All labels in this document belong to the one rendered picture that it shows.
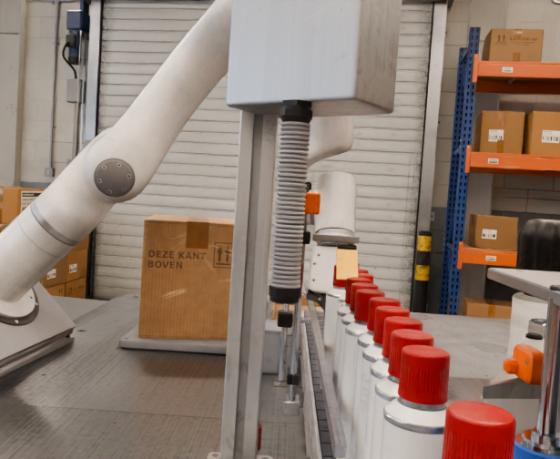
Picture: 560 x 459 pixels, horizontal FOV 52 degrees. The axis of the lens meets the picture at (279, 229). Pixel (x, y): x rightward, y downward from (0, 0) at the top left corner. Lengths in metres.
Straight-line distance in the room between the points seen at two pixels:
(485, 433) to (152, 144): 0.89
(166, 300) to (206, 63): 0.54
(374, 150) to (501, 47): 1.30
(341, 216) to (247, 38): 0.61
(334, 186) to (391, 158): 3.87
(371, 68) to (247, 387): 0.41
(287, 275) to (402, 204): 4.50
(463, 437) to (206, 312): 1.08
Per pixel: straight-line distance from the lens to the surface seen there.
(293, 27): 0.64
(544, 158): 4.52
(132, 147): 1.08
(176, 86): 1.10
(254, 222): 0.72
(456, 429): 0.31
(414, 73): 5.20
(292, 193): 0.59
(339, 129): 1.16
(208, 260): 1.32
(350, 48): 0.60
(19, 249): 1.21
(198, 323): 1.35
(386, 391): 0.47
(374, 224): 5.08
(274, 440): 0.90
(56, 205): 1.17
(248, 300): 0.73
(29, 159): 6.23
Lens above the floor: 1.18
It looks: 3 degrees down
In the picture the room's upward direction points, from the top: 4 degrees clockwise
